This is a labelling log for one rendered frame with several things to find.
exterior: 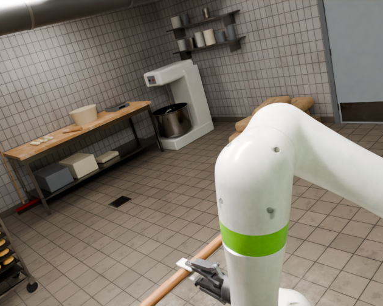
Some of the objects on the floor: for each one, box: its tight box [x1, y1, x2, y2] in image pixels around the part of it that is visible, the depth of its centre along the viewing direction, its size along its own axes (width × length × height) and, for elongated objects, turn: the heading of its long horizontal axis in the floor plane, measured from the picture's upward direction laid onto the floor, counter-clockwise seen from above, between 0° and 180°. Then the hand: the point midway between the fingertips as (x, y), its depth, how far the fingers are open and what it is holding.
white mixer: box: [144, 60, 214, 151], centre depth 624 cm, size 100×66×132 cm, turn 170°
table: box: [2, 101, 164, 216], centre depth 568 cm, size 220×80×90 cm, turn 170°
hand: (188, 269), depth 109 cm, fingers closed on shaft, 3 cm apart
